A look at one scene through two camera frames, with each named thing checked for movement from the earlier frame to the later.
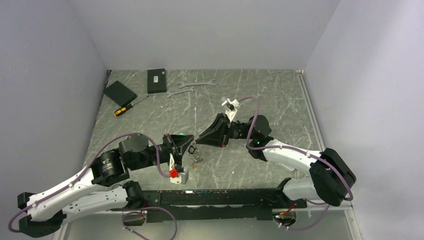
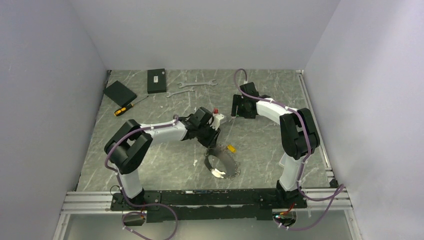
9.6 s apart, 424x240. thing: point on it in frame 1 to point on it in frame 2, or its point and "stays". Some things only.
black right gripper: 216,135 to 237,99
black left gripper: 177,148 to 211,142
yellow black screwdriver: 123,110 stays
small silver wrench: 191,89 stays
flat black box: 119,93 stays
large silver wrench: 211,82 stays
